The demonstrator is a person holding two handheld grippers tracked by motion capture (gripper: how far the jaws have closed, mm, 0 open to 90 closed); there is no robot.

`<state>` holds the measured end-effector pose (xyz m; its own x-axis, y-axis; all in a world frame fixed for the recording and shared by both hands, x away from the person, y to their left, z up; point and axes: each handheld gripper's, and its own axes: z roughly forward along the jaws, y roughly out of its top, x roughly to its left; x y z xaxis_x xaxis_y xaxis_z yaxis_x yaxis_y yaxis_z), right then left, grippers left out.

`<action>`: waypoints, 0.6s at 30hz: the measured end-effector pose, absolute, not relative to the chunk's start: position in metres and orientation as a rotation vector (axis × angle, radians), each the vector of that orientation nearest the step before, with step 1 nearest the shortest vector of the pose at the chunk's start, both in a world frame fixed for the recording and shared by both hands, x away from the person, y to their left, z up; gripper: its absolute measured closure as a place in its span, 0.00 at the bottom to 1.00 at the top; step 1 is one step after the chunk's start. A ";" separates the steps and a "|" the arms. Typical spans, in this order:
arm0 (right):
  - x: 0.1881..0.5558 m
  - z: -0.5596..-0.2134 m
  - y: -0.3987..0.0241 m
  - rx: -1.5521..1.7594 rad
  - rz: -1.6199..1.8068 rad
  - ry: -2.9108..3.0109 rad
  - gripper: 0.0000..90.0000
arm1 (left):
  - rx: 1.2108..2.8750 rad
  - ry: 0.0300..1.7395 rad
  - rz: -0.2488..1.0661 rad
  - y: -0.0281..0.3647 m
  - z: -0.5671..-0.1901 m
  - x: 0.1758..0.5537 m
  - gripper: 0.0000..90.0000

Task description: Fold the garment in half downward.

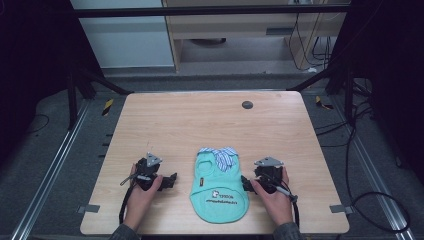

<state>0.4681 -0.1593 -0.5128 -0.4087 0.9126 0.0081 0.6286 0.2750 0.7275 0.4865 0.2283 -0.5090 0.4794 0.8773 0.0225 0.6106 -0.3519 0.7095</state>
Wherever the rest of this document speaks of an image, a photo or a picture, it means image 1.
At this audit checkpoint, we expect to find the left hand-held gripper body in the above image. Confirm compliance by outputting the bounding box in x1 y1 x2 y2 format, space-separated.
134 151 165 192

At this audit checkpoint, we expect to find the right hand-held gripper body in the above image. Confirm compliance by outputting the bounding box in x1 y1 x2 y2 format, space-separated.
253 156 285 195

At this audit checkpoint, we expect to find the teal baby garment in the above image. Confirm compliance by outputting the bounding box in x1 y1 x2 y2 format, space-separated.
188 146 251 225

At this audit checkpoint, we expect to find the person's left hand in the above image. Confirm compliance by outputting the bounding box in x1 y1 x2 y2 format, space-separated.
123 162 165 232

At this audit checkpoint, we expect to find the person's right hand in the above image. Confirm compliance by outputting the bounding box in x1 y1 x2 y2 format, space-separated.
250 165 295 228

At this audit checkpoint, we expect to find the yellow black tape strip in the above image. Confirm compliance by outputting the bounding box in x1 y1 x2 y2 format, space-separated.
101 98 115 117
314 95 335 111

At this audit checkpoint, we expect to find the black metal stand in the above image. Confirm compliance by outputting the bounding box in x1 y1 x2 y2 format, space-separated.
287 59 357 127
65 62 135 132

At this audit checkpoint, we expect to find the white cabinet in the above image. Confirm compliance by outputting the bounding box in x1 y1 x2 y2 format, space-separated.
69 0 176 70

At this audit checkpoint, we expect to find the light wooden desk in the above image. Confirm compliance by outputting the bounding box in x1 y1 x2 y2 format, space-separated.
161 0 352 73

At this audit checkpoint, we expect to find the dark curtain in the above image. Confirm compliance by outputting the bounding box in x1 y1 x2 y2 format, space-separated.
331 0 424 186
0 0 105 169

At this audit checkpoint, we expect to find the black horizontal bar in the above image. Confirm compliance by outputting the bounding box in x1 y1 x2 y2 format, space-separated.
73 5 352 19

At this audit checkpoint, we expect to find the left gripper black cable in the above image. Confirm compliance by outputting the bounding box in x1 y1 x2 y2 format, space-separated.
118 172 138 226

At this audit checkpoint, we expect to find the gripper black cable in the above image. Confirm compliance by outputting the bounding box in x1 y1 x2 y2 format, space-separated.
272 181 301 230
118 172 138 226

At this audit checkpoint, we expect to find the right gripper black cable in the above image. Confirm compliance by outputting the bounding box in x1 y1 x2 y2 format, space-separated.
272 181 301 230

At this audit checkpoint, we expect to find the grey table bracket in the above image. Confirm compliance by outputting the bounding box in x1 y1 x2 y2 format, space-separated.
77 204 101 215
329 204 354 215

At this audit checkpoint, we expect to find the looped black floor cable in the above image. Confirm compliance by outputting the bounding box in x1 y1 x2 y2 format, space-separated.
314 98 412 234

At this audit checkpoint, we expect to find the aluminium floor rail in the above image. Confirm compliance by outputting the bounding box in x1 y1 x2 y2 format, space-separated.
332 95 417 240
9 99 92 240

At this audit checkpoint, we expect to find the thin black floor cable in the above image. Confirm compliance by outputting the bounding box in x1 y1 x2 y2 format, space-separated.
25 113 51 136

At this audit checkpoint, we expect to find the bundle of black desk cables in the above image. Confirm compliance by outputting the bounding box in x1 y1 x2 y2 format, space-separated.
287 12 335 73

